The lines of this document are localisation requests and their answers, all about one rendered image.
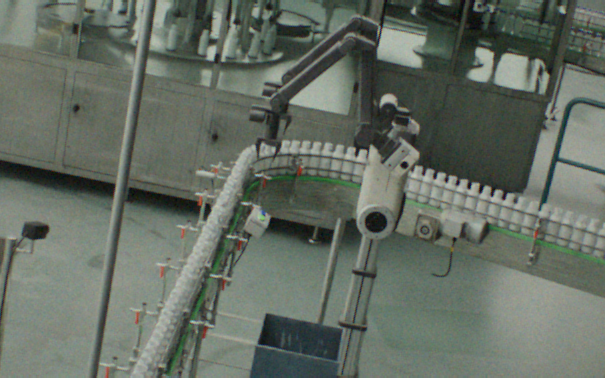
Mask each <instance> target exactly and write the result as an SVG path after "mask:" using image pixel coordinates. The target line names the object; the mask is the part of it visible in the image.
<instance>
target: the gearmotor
mask: <svg viewBox="0 0 605 378"><path fill-rule="evenodd" d="M488 226H489V221H488V220H487V219H485V218H480V217H477V216H474V215H471V214H469V213H466V212H462V211H459V210H454V209H451V208H448V209H447V208H446V209H445V210H444V212H440V211H437V210H434V209H430V208H427V207H426V208H420V209H419V211H418V212H417V216H416V220H415V224H414V230H413V234H412V238H414V239H418V240H422V241H425V242H428V243H431V244H434V242H435V241H436V240H439V239H440V235H441V234H446V235H449V236H452V237H453V238H452V241H453V244H452V247H451V255H450V264H449V269H448V271H447V274H446V275H444V276H439V275H435V274H432V275H433V276H436V277H446V276H447V275H448V274H449V271H450V268H451V262H452V254H453V249H454V242H455V241H456V240H457V239H456V238H459V239H462V240H466V241H469V242H472V243H476V244H481V243H482V242H483V240H485V237H486V235H487V232H488Z"/></svg>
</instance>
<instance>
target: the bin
mask: <svg viewBox="0 0 605 378"><path fill-rule="evenodd" d="M217 314H218V315H222V316H228V318H233V319H237V320H242V321H248V322H252V323H257V324H261V326H260V330H259V333H258V336H257V340H256V342H253V341H247V340H243V338H238V337H233V336H229V335H223V334H218V333H214V332H209V331H207V333H206V335H210V336H215V337H219V338H224V340H230V341H234V342H239V343H244V344H249V345H254V346H255V349H254V357H253V363H252V369H246V368H241V367H237V366H232V365H227V364H222V363H217V362H212V361H208V359H202V358H198V359H199V362H200V361H203V362H209V363H213V364H218V365H222V366H228V367H233V368H237V369H242V370H247V371H251V374H250V378H336V377H337V373H338V368H339V366H340V363H341V355H342V348H343V341H344V333H345V329H343V328H339V327H333V326H328V325H324V324H319V323H314V322H308V321H304V320H299V319H294V317H289V316H284V315H279V314H275V313H270V312H264V315H263V319H262V321H260V320H255V319H250V318H245V316H240V315H235V314H231V313H225V312H220V311H218V313H217ZM199 362H198V363H199Z"/></svg>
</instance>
